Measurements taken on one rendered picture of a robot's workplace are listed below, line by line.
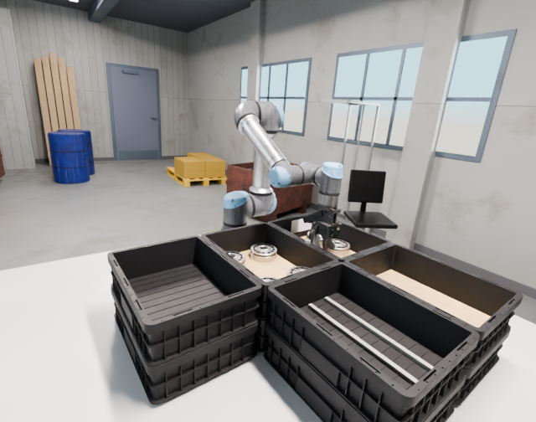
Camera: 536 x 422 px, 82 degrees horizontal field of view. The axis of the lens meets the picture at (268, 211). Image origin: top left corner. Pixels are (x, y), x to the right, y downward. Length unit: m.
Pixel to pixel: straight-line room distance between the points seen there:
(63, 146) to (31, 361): 5.14
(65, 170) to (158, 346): 5.47
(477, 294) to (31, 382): 1.23
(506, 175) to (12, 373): 3.41
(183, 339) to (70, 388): 0.31
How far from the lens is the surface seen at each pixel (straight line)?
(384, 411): 0.70
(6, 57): 7.60
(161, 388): 0.85
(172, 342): 0.78
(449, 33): 3.65
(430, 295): 1.16
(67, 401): 0.95
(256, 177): 1.46
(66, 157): 6.06
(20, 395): 1.01
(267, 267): 1.13
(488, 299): 1.15
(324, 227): 1.14
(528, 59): 3.47
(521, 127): 3.40
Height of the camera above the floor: 1.36
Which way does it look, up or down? 18 degrees down
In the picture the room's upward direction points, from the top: 4 degrees clockwise
